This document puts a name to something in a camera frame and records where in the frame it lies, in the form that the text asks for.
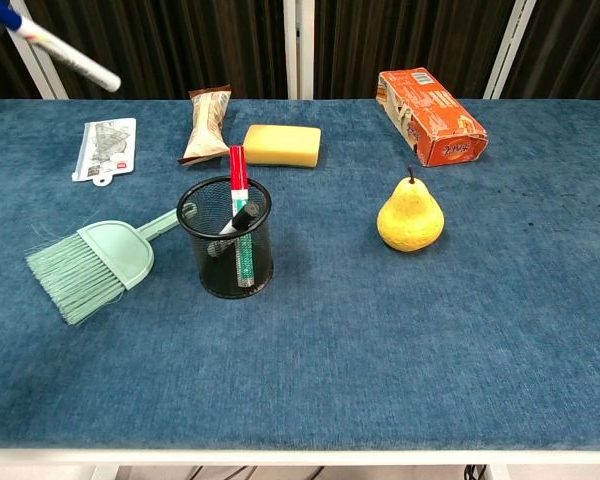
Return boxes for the blue cap white marker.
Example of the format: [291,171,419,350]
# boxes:
[0,0,123,94]

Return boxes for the black cap white marker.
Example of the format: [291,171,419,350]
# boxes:
[206,201,261,257]

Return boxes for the black pen cup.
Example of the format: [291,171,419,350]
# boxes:
[176,175,275,300]

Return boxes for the ruler set in clear pouch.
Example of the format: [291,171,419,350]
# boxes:
[71,117,137,188]

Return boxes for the black pleated curtain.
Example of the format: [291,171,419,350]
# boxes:
[0,0,600,104]

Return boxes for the brown beige snack bar wrapper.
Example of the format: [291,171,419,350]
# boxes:
[177,84,232,166]

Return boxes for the mint green hand brush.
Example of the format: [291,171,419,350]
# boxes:
[24,202,197,327]

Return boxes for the yellow sponge block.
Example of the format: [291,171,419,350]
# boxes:
[242,124,323,169]

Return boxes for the orange cardboard box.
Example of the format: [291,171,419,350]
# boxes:
[377,67,490,169]

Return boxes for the blue fabric table mat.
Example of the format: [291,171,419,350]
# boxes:
[0,98,600,452]

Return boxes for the yellow pear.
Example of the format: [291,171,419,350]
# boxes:
[376,165,446,254]

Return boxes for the white frame post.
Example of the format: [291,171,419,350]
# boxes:
[482,0,538,100]
[282,0,316,100]
[7,0,70,100]

